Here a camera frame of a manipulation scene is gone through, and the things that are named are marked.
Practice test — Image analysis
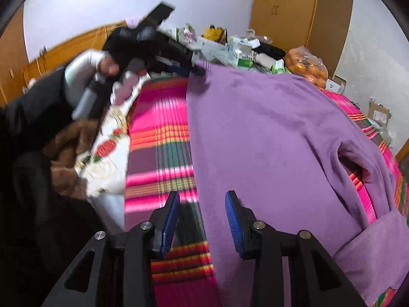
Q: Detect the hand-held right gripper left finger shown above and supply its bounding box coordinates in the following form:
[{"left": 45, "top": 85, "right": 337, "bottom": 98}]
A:
[{"left": 41, "top": 191, "right": 180, "bottom": 307}]

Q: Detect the white floral quilt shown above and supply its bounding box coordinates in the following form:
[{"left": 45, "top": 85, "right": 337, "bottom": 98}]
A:
[{"left": 75, "top": 80, "right": 148, "bottom": 231}]

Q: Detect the small white box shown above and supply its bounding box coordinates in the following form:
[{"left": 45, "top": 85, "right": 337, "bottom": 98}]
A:
[{"left": 326, "top": 75, "right": 347, "bottom": 95}]

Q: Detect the wooden headboard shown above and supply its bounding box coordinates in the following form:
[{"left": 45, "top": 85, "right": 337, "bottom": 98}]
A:
[{"left": 0, "top": 6, "right": 128, "bottom": 106}]

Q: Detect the wooden wardrobe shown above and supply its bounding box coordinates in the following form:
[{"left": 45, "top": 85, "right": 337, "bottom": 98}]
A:
[{"left": 249, "top": 0, "right": 355, "bottom": 77}]

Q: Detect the green white medicine box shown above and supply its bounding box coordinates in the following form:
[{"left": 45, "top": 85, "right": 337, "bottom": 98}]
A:
[{"left": 232, "top": 49, "right": 256, "bottom": 68}]

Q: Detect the person's left forearm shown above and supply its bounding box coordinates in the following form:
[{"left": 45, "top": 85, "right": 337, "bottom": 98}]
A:
[{"left": 6, "top": 49, "right": 107, "bottom": 152}]

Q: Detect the brown furry cloth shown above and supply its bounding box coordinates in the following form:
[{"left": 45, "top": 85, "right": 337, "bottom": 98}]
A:
[{"left": 41, "top": 120, "right": 100, "bottom": 199}]

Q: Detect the person's black jacket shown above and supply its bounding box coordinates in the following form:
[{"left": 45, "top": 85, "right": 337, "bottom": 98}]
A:
[{"left": 0, "top": 102, "right": 107, "bottom": 298}]

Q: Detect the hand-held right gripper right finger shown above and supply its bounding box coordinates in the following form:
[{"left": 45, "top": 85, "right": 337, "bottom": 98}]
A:
[{"left": 224, "top": 190, "right": 368, "bottom": 307}]

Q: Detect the purple fleece sweater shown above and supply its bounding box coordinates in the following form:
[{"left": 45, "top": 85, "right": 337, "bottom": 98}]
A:
[{"left": 186, "top": 60, "right": 409, "bottom": 307}]

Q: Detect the brown cardboard box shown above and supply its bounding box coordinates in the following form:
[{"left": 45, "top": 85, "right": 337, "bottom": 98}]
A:
[{"left": 367, "top": 98, "right": 392, "bottom": 125}]

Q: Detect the pink green plaid bed sheet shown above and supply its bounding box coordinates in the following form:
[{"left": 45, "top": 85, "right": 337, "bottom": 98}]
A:
[{"left": 123, "top": 77, "right": 405, "bottom": 307}]

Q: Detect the bag of oranges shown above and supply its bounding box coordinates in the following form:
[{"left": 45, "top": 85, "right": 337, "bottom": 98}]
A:
[{"left": 284, "top": 46, "right": 329, "bottom": 89}]

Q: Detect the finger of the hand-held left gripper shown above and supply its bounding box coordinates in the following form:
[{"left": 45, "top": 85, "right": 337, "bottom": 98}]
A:
[
  {"left": 169, "top": 64, "right": 207, "bottom": 77},
  {"left": 153, "top": 55, "right": 192, "bottom": 71}
]

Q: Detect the yellow bag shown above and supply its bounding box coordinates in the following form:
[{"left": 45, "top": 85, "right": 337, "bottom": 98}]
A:
[{"left": 203, "top": 25, "right": 227, "bottom": 43}]

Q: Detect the person's left hand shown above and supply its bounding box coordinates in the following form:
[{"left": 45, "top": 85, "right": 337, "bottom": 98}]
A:
[{"left": 96, "top": 56, "right": 148, "bottom": 107}]

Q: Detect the black cloth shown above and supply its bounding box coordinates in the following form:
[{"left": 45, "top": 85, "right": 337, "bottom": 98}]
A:
[{"left": 256, "top": 43, "right": 286, "bottom": 61}]

